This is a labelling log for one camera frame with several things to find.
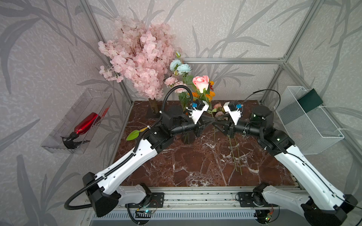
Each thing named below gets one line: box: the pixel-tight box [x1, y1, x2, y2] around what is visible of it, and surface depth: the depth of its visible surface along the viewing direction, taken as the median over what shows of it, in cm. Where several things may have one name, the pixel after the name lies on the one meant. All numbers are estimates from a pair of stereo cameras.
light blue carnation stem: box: [169, 51, 192, 84], surface depth 77 cm
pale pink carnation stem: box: [164, 76, 188, 94], surface depth 77 cm
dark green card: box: [297, 88, 324, 113], surface depth 72 cm
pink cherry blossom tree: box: [98, 16, 176, 115], surface depth 70 cm
